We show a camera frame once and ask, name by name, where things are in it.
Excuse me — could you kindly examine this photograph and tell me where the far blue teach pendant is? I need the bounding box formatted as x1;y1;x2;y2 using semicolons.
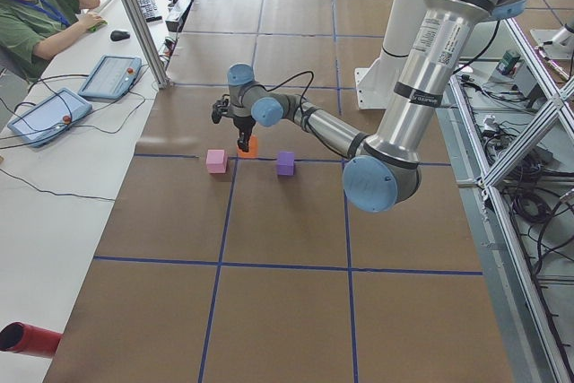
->
78;55;142;100

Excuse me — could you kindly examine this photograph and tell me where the aluminium frame post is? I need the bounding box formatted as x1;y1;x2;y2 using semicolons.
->
121;0;170;89

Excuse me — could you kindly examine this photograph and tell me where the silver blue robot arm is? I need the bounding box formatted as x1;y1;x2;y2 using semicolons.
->
212;0;526;213

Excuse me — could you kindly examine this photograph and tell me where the aluminium side frame rail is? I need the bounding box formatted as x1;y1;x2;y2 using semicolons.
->
438;8;573;382

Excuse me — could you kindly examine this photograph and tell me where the blue teach pendant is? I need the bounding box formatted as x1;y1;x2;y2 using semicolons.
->
78;55;142;100
7;88;92;147

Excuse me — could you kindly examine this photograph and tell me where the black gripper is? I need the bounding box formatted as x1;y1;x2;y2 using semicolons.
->
233;116;256;152

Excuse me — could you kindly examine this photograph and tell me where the purple foam block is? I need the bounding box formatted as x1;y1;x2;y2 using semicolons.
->
275;151;295;177

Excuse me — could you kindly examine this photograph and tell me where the red cylinder tube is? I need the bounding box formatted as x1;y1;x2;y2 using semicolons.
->
1;322;62;359

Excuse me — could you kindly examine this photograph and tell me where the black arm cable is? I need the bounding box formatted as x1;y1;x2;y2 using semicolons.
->
266;19;501;124

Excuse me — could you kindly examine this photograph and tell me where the orange foam block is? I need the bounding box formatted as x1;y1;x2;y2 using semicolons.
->
237;135;258;159

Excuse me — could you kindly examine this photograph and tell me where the black keyboard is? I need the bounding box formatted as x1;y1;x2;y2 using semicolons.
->
136;0;162;22

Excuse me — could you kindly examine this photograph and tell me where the person in green shirt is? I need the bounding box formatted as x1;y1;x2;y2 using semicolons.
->
1;0;107;83

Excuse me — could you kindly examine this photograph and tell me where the brown paper table cover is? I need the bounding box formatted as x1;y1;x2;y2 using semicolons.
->
46;0;514;382

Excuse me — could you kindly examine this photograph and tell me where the pink foam block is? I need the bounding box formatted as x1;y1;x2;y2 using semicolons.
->
205;149;228;174

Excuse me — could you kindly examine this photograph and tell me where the black computer mouse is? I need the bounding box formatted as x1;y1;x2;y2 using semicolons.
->
109;30;131;42

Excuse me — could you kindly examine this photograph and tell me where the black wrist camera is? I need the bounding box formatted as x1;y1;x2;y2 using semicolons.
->
211;94;233;124

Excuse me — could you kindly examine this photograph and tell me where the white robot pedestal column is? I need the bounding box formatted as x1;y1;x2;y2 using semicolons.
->
355;0;426;110

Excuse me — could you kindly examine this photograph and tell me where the near blue teach pendant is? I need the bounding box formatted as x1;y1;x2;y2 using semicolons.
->
7;88;92;147

